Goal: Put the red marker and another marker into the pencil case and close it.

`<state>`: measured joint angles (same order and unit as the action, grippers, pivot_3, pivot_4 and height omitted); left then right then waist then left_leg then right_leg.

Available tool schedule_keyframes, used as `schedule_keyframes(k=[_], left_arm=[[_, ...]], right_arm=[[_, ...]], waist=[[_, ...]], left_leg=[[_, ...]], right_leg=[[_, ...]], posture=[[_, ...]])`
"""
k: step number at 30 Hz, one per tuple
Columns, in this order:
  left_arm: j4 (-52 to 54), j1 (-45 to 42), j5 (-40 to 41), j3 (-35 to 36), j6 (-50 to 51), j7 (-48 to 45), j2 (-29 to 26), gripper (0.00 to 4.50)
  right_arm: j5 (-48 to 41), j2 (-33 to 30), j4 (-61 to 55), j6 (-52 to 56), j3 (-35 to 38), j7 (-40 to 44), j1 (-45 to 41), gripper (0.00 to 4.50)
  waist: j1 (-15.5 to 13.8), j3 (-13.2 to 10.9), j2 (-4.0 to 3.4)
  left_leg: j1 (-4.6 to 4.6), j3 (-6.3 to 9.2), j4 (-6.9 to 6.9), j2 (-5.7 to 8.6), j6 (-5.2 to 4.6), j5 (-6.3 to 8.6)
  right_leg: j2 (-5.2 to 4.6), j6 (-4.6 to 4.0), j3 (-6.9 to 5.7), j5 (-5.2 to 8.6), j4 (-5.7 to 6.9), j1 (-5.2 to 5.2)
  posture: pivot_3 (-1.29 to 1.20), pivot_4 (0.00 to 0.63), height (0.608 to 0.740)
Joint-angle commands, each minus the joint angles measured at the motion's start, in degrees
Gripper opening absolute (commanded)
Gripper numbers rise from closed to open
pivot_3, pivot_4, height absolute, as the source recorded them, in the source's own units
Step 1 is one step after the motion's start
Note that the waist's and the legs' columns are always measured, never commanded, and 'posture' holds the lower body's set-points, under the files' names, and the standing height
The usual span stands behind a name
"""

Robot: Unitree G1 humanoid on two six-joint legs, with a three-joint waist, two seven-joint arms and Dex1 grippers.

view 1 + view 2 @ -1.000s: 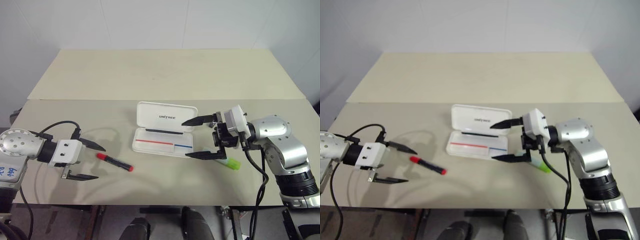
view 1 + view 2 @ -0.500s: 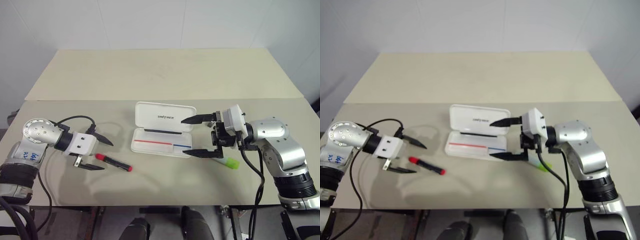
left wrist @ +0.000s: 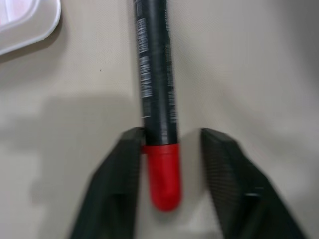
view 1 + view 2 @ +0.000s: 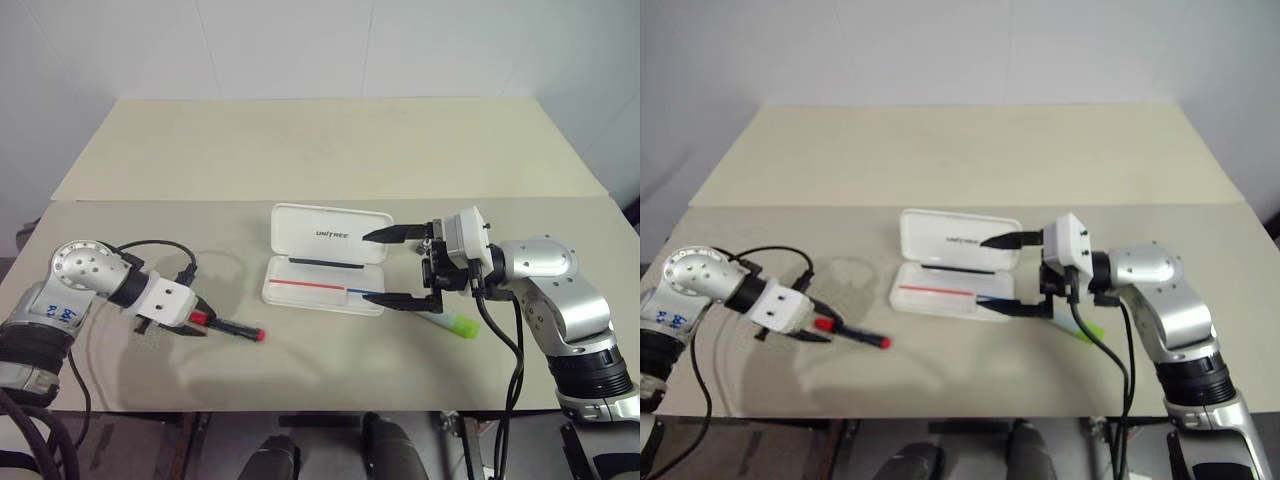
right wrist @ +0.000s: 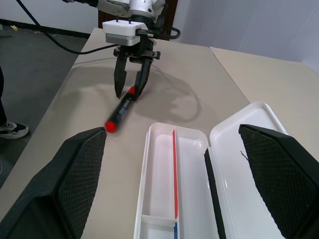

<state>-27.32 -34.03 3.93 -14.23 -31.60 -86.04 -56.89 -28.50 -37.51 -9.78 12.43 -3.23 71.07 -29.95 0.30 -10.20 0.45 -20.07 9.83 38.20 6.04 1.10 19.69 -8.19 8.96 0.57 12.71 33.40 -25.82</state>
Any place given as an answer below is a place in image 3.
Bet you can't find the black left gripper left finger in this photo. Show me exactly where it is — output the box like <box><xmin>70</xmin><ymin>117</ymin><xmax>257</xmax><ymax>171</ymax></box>
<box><xmin>68</xmin><ymin>126</ymin><xmax>146</xmax><ymax>239</ymax></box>

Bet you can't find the white plastic pencil case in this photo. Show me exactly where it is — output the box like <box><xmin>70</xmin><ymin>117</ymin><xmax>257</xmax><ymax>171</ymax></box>
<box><xmin>0</xmin><ymin>0</ymin><xmax>62</xmax><ymax>56</ymax></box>

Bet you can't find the black marker with red caps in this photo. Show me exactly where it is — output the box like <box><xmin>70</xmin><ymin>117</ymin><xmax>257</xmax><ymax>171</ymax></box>
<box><xmin>133</xmin><ymin>0</ymin><xmax>184</xmax><ymax>213</ymax></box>

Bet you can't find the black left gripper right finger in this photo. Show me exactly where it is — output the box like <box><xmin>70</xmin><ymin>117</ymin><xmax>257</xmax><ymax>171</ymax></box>
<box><xmin>200</xmin><ymin>127</ymin><xmax>308</xmax><ymax>239</ymax></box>

